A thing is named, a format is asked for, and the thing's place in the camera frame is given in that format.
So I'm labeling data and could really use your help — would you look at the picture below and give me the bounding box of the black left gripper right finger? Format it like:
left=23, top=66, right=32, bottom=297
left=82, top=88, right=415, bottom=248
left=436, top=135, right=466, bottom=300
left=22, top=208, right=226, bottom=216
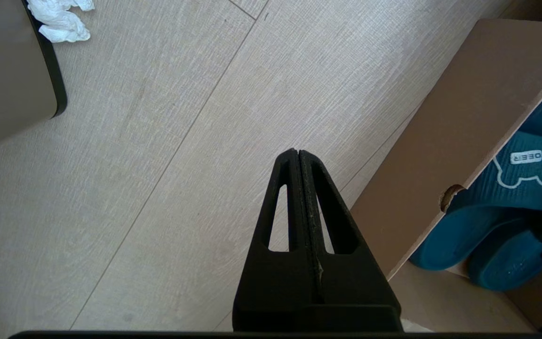
left=298, top=150, right=403, bottom=311

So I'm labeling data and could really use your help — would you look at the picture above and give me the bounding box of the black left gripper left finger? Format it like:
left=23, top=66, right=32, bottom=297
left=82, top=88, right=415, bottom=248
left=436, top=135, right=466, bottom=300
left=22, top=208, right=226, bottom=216
left=232, top=149, right=318, bottom=331

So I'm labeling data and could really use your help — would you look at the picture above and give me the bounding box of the dark blue rubber slipper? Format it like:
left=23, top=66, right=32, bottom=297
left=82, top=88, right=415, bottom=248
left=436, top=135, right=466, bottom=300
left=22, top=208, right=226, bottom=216
left=468, top=207, right=542, bottom=291
left=410, top=80, right=542, bottom=271

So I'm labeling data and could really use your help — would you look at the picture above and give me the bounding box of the brown cardboard shoe box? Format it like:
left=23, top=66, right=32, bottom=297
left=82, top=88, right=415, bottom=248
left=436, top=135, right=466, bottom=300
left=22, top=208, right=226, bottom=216
left=349, top=19, right=542, bottom=332

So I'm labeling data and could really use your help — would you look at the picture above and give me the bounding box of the white crumpled tissue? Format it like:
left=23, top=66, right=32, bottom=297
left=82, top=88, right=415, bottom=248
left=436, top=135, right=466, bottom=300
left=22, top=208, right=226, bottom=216
left=26, top=0, right=96, bottom=44

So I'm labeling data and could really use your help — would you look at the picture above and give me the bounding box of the brown plastic trash bin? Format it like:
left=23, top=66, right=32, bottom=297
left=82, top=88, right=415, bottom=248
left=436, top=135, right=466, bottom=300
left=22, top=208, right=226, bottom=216
left=0, top=0, right=68, bottom=156

